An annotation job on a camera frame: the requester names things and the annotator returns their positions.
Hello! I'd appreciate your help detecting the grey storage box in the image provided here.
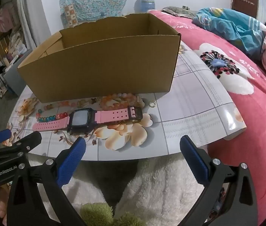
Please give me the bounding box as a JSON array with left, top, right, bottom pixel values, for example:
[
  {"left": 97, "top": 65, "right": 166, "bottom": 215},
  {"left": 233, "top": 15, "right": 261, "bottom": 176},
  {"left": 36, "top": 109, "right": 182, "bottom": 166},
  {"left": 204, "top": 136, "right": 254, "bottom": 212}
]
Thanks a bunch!
[{"left": 4, "top": 59, "right": 33, "bottom": 97}]

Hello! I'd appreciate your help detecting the blue printed quilt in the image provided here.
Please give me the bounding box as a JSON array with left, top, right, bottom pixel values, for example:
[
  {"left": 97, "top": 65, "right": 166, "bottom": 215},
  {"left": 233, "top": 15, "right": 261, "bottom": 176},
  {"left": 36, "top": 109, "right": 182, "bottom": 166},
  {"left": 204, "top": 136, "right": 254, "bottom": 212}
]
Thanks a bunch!
[{"left": 192, "top": 8, "right": 266, "bottom": 60}]

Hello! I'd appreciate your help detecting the brown cardboard box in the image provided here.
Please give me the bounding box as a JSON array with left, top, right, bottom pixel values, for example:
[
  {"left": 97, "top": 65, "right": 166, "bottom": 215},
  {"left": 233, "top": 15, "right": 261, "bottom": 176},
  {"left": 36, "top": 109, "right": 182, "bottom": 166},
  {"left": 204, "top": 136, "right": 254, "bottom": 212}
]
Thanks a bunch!
[{"left": 17, "top": 13, "right": 181, "bottom": 103}]

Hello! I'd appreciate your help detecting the multicoloured bead bracelet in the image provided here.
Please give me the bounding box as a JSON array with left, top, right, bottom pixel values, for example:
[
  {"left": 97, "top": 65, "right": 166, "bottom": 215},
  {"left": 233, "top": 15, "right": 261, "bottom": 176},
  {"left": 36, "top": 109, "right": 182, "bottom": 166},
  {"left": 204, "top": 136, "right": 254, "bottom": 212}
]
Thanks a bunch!
[{"left": 36, "top": 101, "right": 78, "bottom": 123}]

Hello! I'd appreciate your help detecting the pink floral bedsheet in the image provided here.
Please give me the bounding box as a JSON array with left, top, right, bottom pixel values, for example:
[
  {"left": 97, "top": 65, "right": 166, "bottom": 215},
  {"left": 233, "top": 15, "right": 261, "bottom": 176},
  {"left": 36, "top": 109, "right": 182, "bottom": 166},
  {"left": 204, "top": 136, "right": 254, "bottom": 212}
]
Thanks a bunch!
[{"left": 148, "top": 9, "right": 266, "bottom": 226}]

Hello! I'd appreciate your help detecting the person's left hand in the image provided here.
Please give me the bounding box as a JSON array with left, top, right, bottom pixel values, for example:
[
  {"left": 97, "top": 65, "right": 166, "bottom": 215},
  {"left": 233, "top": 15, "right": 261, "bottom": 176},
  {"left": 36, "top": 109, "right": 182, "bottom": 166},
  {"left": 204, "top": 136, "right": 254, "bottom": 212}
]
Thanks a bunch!
[{"left": 0, "top": 191, "right": 8, "bottom": 226}]

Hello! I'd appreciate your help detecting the orange pink bead bracelet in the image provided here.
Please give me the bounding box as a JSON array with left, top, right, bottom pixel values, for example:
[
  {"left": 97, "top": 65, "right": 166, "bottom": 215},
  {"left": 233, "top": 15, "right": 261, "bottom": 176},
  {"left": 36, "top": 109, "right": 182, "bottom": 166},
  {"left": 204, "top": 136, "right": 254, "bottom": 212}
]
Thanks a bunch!
[{"left": 100, "top": 93, "right": 139, "bottom": 110}]

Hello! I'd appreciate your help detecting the hanging pink garment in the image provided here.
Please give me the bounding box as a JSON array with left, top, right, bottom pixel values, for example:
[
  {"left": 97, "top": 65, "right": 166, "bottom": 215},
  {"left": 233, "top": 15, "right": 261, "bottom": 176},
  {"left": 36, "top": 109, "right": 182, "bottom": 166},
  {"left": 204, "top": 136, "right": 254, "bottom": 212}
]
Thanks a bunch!
[{"left": 0, "top": 8, "right": 14, "bottom": 32}]

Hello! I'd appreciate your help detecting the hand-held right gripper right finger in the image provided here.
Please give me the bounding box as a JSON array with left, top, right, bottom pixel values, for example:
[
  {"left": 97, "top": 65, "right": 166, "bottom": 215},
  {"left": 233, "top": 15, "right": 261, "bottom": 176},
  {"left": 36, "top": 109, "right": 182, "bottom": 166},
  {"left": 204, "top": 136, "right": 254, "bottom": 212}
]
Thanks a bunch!
[{"left": 180, "top": 135, "right": 259, "bottom": 226}]

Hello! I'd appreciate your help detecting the camouflage cloth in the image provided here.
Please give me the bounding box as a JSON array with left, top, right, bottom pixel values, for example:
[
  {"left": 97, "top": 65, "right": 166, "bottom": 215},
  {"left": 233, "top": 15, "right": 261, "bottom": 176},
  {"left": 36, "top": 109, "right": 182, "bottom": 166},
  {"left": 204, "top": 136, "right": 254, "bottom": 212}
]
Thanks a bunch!
[{"left": 161, "top": 6, "right": 198, "bottom": 18}]

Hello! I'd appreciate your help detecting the blue water bottle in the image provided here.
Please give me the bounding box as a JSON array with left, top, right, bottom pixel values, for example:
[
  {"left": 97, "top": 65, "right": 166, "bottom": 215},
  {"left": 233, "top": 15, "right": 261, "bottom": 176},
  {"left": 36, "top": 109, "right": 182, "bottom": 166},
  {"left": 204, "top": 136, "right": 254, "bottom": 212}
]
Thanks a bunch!
[{"left": 140, "top": 0, "right": 156, "bottom": 13}]

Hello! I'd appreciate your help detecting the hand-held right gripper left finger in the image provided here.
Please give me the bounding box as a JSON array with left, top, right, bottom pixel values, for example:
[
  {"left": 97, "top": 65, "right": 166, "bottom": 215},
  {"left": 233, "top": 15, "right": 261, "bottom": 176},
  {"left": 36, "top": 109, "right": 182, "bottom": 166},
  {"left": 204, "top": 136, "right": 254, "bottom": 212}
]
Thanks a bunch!
[{"left": 7, "top": 137, "right": 87, "bottom": 226}]

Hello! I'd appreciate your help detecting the pile of white bags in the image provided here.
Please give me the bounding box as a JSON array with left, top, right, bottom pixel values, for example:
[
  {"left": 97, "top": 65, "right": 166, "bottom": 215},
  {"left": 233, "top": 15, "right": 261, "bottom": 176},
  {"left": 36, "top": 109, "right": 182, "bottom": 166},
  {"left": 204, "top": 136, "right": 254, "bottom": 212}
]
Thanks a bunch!
[{"left": 8, "top": 27, "right": 28, "bottom": 59}]

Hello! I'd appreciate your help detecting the square digital wristwatch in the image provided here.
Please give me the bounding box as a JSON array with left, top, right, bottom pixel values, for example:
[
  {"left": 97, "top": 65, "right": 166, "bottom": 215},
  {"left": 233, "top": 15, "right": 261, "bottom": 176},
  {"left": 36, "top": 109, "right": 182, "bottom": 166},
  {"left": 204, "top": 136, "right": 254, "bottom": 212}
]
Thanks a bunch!
[{"left": 32, "top": 108, "right": 143, "bottom": 136}]

